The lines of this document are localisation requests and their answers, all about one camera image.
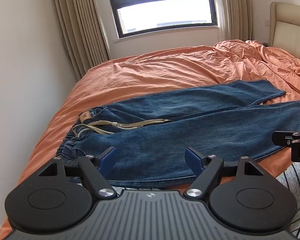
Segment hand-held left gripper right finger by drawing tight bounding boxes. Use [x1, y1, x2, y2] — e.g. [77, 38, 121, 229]
[184, 147, 265, 200]

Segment orange bed sheet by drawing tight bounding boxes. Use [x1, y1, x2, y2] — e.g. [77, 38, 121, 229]
[0, 39, 300, 237]

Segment beige pleated curtain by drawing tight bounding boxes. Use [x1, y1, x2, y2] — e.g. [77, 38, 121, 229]
[217, 0, 253, 43]
[51, 0, 111, 81]

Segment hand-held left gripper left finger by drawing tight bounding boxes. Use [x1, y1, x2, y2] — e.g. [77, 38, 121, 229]
[39, 146, 117, 200]

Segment black framed window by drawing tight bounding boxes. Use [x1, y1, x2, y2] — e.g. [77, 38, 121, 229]
[104, 0, 219, 40]

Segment white black-lined rug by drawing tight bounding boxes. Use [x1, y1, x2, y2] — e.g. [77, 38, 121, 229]
[275, 162, 300, 240]

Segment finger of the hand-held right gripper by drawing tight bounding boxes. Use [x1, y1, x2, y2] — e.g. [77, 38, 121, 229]
[272, 129, 300, 147]

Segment beige padded headboard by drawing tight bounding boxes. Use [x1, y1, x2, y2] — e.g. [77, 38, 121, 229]
[269, 1, 300, 63]

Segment blue denim pants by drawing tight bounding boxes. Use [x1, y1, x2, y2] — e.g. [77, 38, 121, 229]
[55, 79, 300, 189]

